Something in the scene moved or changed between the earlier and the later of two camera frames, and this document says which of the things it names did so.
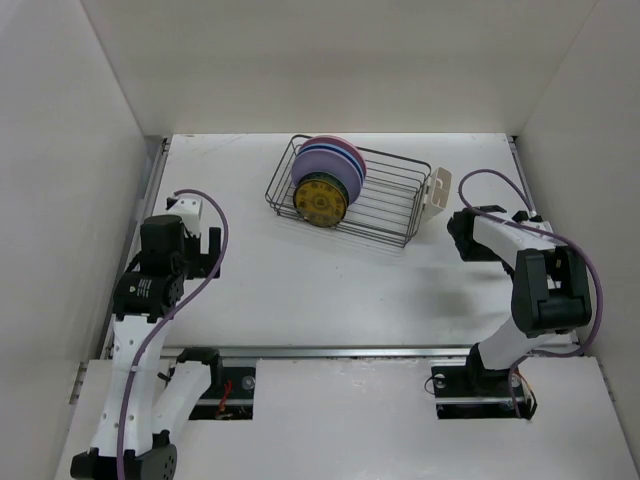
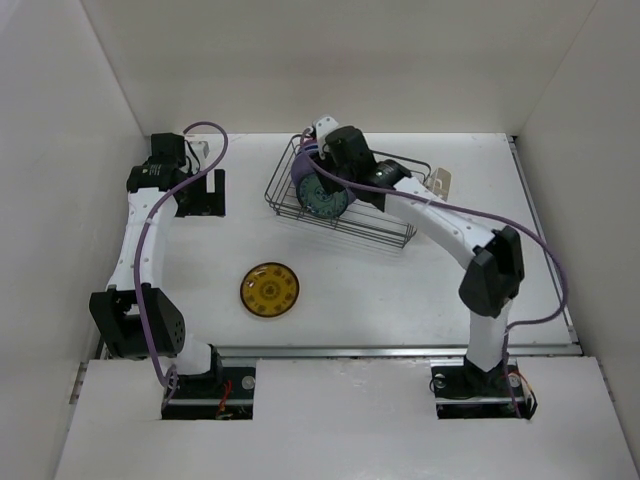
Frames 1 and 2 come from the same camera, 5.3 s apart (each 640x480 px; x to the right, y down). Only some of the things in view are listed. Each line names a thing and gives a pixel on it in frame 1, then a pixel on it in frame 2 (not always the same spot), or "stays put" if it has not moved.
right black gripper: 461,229 to 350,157
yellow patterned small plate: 320,199 to 270,289
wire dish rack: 386,208 stays put
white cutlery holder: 437,192 stays put
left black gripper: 205,264 to 199,208
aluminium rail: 319,350 stays put
